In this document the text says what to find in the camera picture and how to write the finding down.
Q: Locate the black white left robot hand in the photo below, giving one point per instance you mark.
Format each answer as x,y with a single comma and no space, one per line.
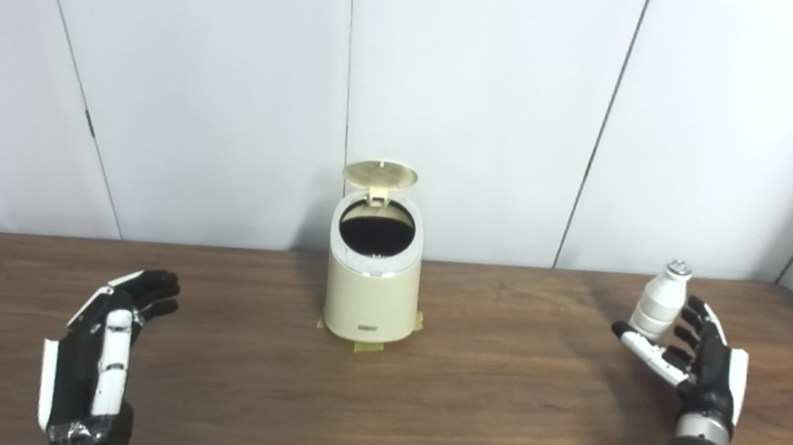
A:
82,374

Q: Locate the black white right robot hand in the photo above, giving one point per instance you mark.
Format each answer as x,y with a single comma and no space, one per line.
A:
711,381

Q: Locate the small white plastic bottle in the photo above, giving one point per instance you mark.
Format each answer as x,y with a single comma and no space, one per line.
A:
657,305

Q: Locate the cream-colored round bin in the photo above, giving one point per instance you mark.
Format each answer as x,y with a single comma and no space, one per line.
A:
370,301

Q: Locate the cream round bin lid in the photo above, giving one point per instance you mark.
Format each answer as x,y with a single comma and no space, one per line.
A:
379,173

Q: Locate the black wall panel hinge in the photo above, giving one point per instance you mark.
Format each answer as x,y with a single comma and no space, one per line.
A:
90,123

